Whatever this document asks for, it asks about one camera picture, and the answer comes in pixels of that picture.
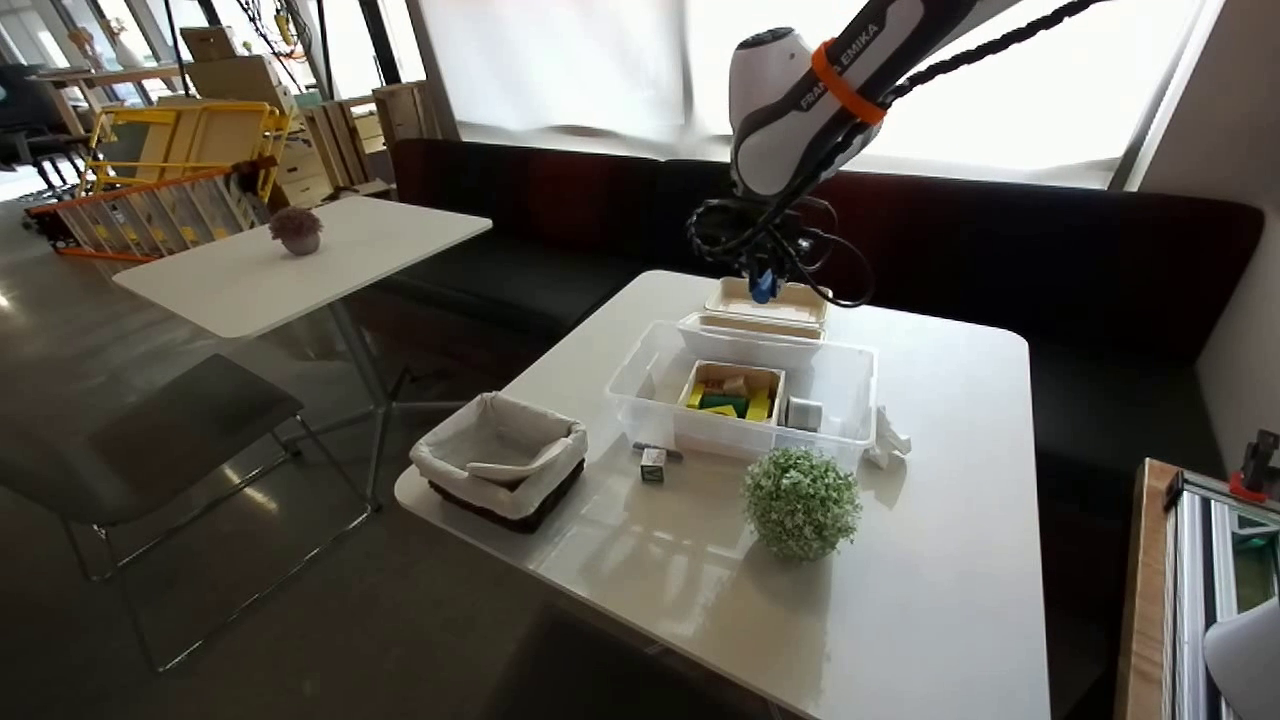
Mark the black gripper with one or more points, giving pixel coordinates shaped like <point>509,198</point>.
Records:
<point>768,234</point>

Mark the blue cylinder block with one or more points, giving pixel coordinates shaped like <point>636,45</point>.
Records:
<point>765,286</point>

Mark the yellow rectangular block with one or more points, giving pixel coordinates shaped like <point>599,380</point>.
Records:
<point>694,396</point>
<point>762,402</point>

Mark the green cylinder block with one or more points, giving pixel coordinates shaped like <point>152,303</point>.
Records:
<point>727,396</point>

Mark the wooden block box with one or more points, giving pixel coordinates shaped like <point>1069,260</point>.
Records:
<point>729,416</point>

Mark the clear plastic storage bin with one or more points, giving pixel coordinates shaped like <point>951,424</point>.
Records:
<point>840,386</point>

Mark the small grey white cube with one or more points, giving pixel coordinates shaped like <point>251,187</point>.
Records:
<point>655,461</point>

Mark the green potted artificial plant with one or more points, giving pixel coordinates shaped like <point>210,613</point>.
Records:
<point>803,503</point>

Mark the white window blind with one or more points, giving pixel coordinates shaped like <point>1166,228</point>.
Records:
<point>586,65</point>

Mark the dark bench sofa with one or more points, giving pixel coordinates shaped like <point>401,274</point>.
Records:
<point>1064,264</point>

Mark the white square bowl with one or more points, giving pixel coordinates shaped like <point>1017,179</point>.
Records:
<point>501,461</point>

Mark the wooden crate furniture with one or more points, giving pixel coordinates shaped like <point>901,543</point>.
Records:
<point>387,126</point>

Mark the white background table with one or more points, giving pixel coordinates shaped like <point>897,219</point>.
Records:
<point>295,274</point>

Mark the wooden base board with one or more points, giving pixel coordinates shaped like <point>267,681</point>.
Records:
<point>1151,602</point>

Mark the orange black bar clamp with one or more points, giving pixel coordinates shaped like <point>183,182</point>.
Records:
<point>1256,465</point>

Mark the yellow metal ladder cart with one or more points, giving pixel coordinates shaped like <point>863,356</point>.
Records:
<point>187,141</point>

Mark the orange ladder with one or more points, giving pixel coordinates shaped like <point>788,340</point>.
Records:
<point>145,219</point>

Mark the dark chair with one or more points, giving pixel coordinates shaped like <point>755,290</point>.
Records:
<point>145,441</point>

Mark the aluminium profile frame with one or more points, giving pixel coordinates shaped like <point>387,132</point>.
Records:
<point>1225,561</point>

